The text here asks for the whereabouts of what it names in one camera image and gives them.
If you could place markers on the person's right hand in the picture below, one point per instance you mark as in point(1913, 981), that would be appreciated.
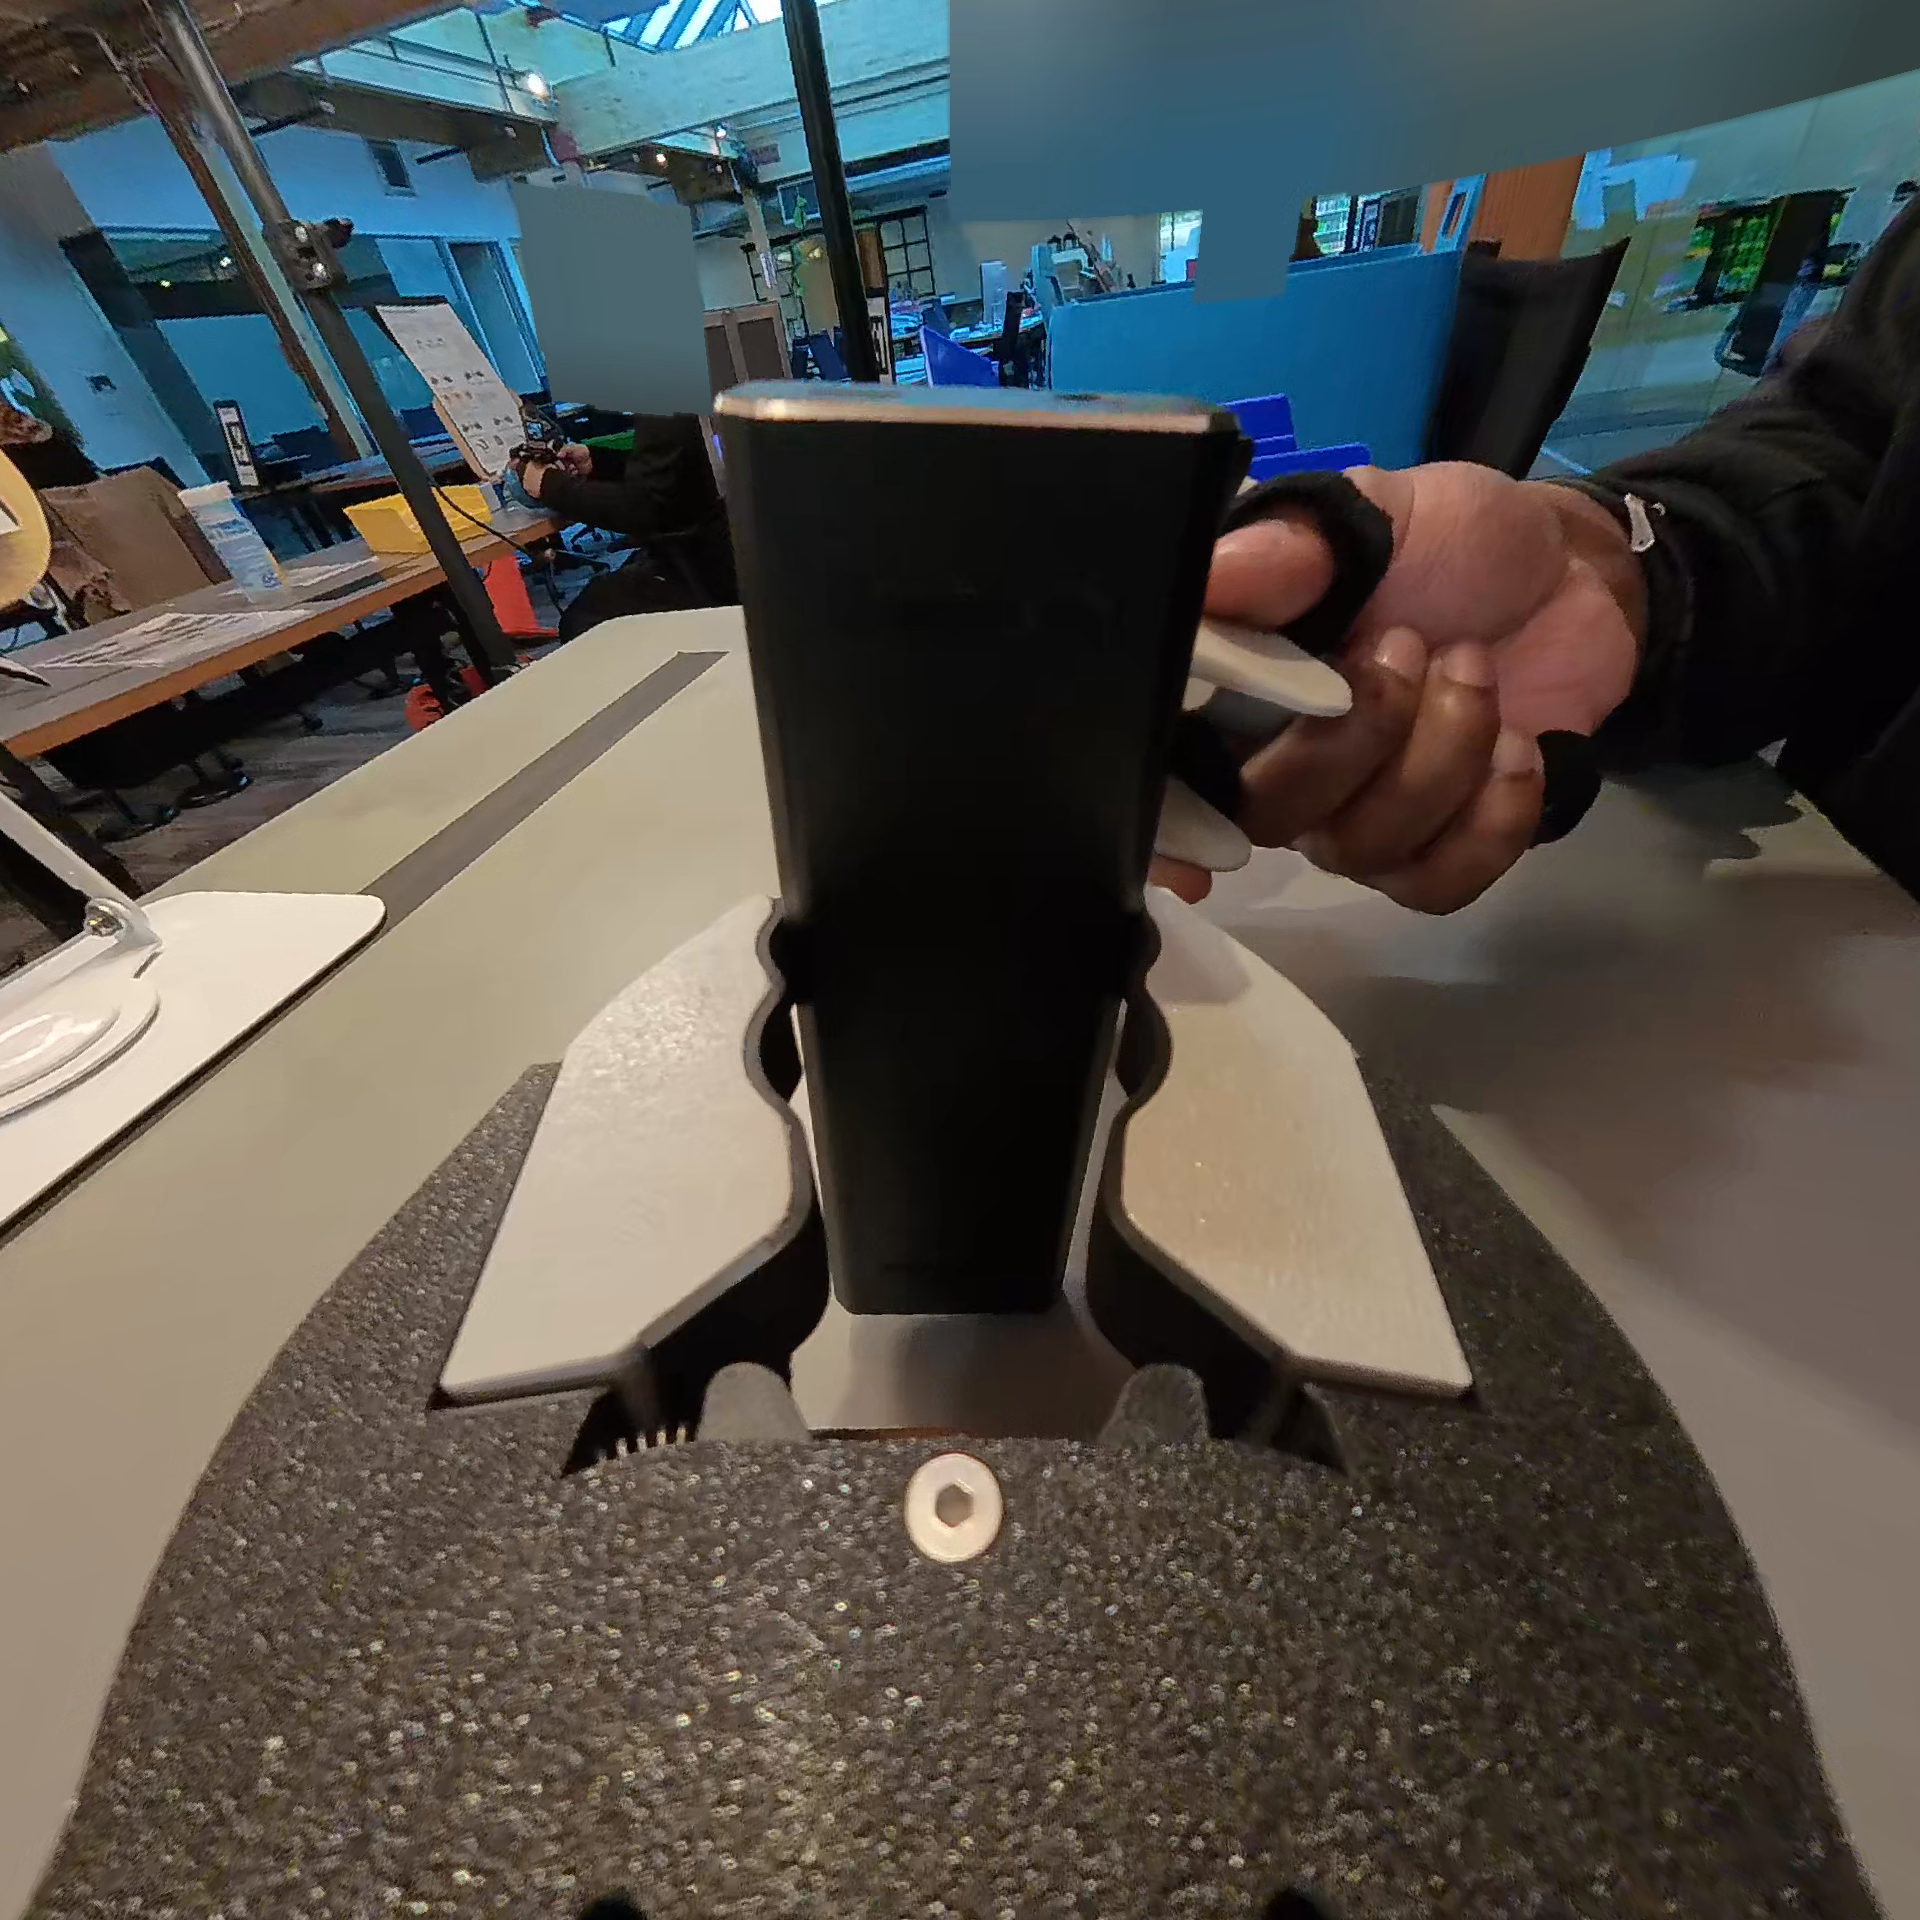
point(1500, 599)

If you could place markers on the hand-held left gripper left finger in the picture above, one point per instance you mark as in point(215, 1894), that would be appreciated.
point(644, 1201)

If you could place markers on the instruction sheet board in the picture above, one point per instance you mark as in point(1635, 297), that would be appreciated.
point(450, 383)

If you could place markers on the grey framed panel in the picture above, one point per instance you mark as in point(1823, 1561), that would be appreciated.
point(745, 347)

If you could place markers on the person's right forearm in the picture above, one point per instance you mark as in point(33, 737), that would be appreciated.
point(1770, 569)

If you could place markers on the white plastic tub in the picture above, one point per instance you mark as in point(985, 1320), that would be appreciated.
point(233, 541)

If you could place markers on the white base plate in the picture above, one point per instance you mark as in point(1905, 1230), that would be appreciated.
point(255, 961)

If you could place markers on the brown paper bag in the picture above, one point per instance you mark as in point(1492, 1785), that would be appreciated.
point(119, 541)

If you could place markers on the grey desk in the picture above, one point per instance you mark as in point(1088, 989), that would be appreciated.
point(450, 975)

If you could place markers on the yellow plastic bin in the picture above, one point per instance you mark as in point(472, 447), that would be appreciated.
point(412, 521)

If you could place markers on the black office chair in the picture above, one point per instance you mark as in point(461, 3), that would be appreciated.
point(1530, 376)

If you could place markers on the metal pole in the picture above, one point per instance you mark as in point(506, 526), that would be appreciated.
point(833, 196)
point(345, 347)

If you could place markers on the black power bank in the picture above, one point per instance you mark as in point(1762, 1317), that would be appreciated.
point(960, 827)

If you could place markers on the printed paper sheet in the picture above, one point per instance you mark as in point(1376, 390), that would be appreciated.
point(164, 639)

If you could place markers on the tan curved board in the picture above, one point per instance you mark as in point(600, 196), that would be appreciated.
point(31, 556)

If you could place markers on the stack of blue bins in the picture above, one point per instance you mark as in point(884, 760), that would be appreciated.
point(1305, 457)

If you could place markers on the red stool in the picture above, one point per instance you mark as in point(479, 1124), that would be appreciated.
point(523, 599)

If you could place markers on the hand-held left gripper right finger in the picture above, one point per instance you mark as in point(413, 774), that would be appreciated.
point(1275, 1201)

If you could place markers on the blue partition panel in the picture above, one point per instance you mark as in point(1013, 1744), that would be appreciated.
point(1140, 390)

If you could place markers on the wooden work table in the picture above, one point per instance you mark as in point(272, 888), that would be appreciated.
point(149, 681)

